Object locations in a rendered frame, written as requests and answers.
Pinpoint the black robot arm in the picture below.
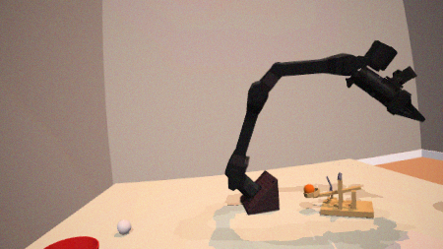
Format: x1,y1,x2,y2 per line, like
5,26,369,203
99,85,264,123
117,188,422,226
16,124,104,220
225,40,417,202

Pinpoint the white ball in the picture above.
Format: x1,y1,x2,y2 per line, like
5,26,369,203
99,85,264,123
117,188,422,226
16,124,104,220
117,219,132,234

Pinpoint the orange ball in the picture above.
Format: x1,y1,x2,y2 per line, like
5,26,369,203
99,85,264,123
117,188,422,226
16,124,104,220
303,185,314,194

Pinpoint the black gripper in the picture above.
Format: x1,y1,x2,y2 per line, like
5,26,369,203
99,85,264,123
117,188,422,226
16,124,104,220
367,76,425,122

